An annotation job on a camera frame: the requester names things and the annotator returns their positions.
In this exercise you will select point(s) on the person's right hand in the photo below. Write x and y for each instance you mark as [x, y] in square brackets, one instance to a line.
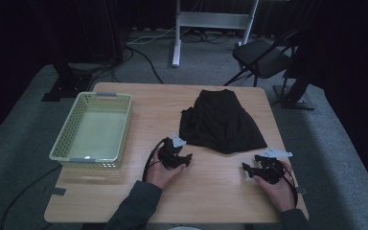
[279, 195]

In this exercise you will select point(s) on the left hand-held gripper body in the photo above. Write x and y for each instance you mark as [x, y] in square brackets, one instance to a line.
[169, 156]

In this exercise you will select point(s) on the person's left hand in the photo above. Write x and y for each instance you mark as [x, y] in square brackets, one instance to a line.
[161, 175]

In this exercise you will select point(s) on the white metal desk frame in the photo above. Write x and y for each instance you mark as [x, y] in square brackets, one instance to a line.
[211, 19]

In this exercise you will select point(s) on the black tape patch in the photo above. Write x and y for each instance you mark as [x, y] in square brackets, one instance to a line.
[59, 191]

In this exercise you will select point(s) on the light green plastic basket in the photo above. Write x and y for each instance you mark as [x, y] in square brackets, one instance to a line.
[97, 134]

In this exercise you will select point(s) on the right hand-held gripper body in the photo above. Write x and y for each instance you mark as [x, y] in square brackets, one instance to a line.
[273, 169]

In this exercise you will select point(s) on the black stand with flat base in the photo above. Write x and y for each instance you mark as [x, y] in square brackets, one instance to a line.
[295, 96]
[65, 84]

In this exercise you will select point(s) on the black folding chair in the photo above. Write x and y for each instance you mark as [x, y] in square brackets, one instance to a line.
[262, 59]

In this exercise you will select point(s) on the black cloth garment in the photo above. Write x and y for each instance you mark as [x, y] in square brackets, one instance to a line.
[220, 124]

